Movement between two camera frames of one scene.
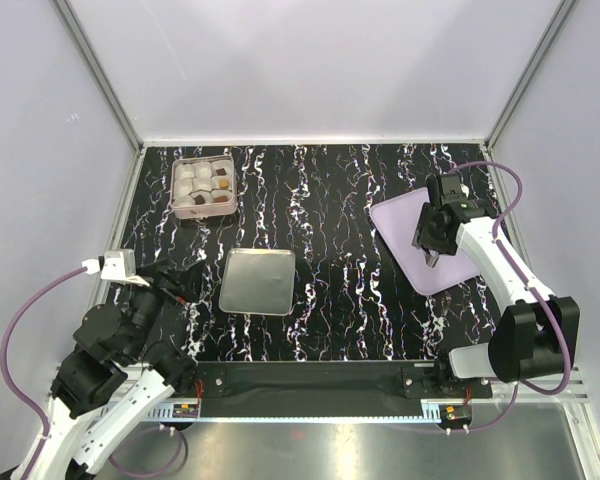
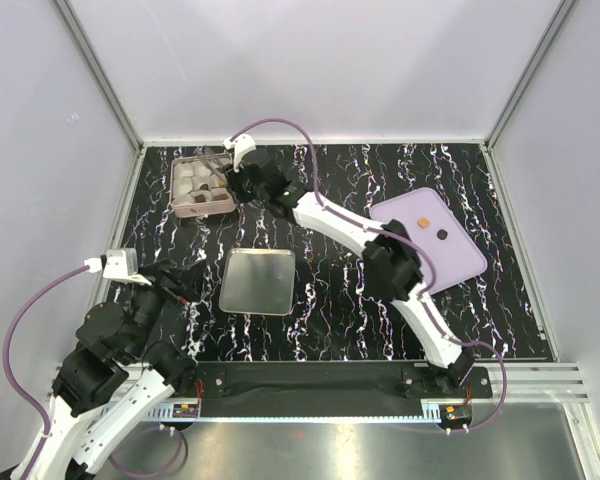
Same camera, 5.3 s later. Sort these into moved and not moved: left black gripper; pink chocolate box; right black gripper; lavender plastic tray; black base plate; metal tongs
Moved: metal tongs; right black gripper
Not moved: left black gripper; lavender plastic tray; pink chocolate box; black base plate
